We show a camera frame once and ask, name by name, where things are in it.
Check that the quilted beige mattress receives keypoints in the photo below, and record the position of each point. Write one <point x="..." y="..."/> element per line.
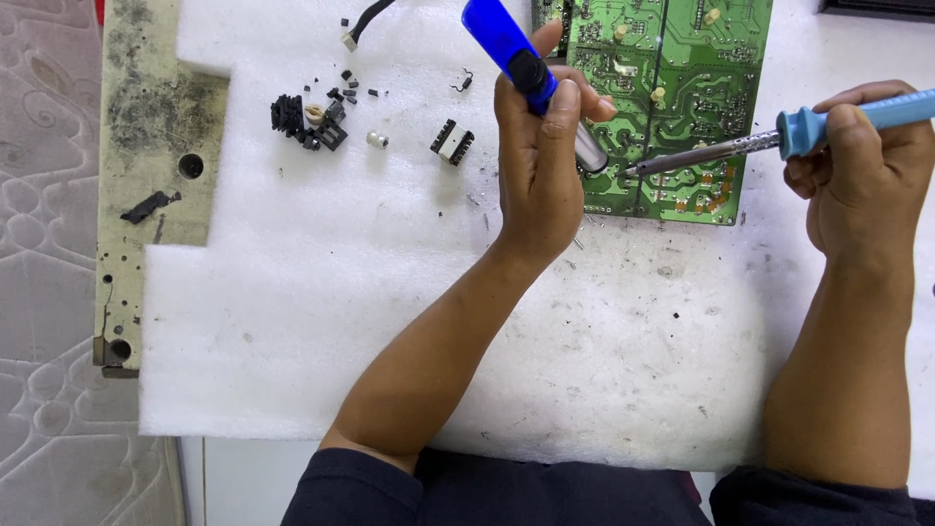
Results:
<point x="44" y="292"/>

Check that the person's dark shirt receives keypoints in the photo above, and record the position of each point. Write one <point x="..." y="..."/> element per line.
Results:
<point x="511" y="493"/>

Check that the stained beige board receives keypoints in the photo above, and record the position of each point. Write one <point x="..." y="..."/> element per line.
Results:
<point x="139" y="109"/>

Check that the blue soldering iron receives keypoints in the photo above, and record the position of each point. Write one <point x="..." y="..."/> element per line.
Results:
<point x="800" y="131"/>

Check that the black finned heat sink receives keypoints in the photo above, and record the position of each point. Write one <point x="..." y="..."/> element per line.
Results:
<point x="287" y="115"/>

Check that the person's left hand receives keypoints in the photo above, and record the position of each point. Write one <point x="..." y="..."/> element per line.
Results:
<point x="537" y="190"/>

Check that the dark green circuit board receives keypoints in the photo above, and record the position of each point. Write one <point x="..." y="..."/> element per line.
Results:
<point x="544" y="14"/>

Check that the black ferrite core pieces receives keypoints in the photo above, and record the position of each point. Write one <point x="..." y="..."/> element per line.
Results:
<point x="330" y="134"/>

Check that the black scrap piece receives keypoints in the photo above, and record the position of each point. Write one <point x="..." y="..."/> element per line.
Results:
<point x="146" y="207"/>

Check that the white foam sheet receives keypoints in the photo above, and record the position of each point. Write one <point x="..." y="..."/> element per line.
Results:
<point x="365" y="307"/>

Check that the beige round component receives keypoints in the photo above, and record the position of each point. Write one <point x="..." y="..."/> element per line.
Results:
<point x="315" y="114"/>

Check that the dark flat object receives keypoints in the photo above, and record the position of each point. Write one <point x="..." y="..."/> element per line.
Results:
<point x="876" y="7"/>

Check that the small silver capacitor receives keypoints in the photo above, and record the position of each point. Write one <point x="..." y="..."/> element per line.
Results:
<point x="377" y="139"/>

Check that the black and white transformer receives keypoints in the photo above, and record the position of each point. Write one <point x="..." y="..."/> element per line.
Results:
<point x="452" y="142"/>

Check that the person's right hand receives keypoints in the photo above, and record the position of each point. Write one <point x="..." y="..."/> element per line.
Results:
<point x="869" y="197"/>

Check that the blue desoldering pump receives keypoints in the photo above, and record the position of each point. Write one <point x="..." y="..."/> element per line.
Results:
<point x="497" y="31"/>

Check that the scattered small black chips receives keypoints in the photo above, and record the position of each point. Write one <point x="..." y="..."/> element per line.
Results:
<point x="349" y="91"/>

